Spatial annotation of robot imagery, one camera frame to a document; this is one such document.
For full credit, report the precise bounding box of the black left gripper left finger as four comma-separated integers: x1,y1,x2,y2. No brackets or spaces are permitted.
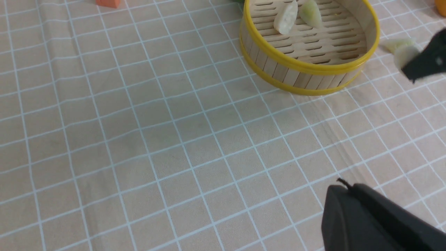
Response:
321,178,446,251

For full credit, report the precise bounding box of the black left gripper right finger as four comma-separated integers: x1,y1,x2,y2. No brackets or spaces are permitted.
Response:
402,28,446,84

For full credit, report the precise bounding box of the white dumpling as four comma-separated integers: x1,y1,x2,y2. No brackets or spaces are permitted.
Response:
393,45,421,71
273,0,298,35

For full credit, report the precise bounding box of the pale green dumpling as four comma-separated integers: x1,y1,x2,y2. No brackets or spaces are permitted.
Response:
379,38,415,54
299,0,323,29

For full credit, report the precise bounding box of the yellow rimmed bamboo steamer tray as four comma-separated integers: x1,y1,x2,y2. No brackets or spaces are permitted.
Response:
239,0,380,96

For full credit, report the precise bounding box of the orange yellow toy pear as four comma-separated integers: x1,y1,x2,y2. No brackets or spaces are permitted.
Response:
435,0,446,17

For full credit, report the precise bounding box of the beige checkered tablecloth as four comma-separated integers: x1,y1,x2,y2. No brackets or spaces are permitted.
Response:
0,0,445,251

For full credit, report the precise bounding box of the orange cube block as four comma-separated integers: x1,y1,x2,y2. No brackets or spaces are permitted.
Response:
95,0,121,9

